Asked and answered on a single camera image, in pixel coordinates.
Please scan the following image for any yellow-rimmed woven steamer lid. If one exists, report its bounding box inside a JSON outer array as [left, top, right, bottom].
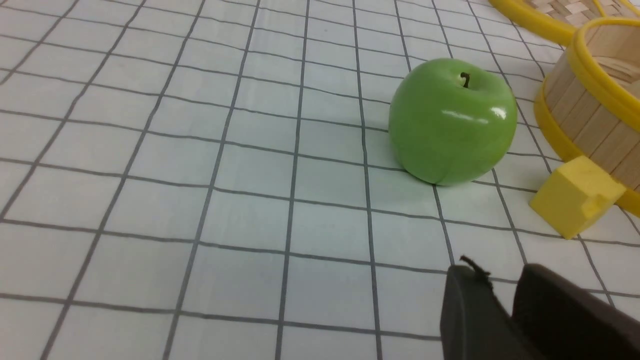
[[489, 0, 640, 46]]

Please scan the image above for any green apple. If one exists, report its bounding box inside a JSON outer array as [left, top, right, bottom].
[[388, 58, 518, 186]]

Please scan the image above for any white grid-pattern tablecloth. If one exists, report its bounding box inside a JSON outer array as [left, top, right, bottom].
[[0, 0, 639, 360]]

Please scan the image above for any yellow cube block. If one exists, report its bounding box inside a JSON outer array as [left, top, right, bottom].
[[529, 156, 626, 240]]

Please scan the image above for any yellow-rimmed bamboo steamer tray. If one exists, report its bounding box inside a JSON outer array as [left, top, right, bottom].
[[534, 17, 640, 215]]

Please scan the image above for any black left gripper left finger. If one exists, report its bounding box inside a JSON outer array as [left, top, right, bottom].
[[439, 256, 538, 360]]

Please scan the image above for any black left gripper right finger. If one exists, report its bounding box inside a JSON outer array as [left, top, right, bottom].
[[511, 264, 640, 360]]

